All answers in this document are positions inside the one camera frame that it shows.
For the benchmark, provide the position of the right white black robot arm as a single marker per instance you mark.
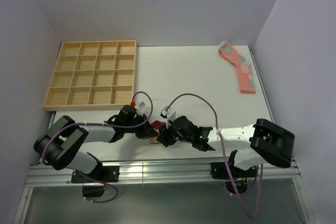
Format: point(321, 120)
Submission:
point(252, 145)

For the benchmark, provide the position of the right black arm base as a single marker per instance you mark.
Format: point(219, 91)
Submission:
point(244, 180)

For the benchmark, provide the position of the wooden compartment tray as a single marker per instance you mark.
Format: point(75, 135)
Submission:
point(92, 75)

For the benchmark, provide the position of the aluminium mounting rail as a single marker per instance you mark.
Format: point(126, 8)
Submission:
point(151, 172)

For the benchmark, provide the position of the beige red purple striped sock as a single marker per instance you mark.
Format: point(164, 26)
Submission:
point(156, 125)

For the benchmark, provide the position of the pink patterned sock pair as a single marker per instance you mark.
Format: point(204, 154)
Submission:
point(242, 66)

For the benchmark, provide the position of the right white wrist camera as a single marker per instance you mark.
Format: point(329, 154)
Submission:
point(168, 114)

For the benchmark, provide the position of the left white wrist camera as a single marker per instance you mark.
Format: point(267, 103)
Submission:
point(138, 106)

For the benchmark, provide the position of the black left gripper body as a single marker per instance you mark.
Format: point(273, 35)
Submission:
point(138, 126)

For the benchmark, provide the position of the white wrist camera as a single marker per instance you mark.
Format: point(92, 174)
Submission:
point(138, 106)
point(168, 114)

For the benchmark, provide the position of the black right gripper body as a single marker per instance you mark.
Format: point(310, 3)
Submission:
point(170, 136)

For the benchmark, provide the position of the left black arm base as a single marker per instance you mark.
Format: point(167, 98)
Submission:
point(95, 184)

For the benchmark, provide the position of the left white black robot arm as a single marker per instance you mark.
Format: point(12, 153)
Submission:
point(60, 145)

